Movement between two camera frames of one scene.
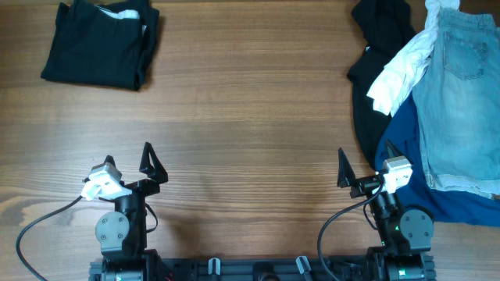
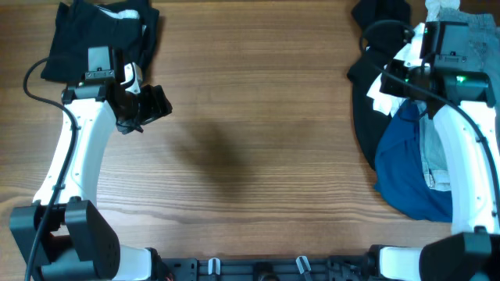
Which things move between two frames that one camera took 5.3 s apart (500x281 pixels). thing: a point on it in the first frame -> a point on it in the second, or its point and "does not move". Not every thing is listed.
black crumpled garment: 380,26 does not move
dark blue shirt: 402,129 does not move
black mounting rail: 265,268 does not move
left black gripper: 157,173 -> 158,105
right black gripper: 365,183 -> 393,78
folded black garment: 107,43 does not move
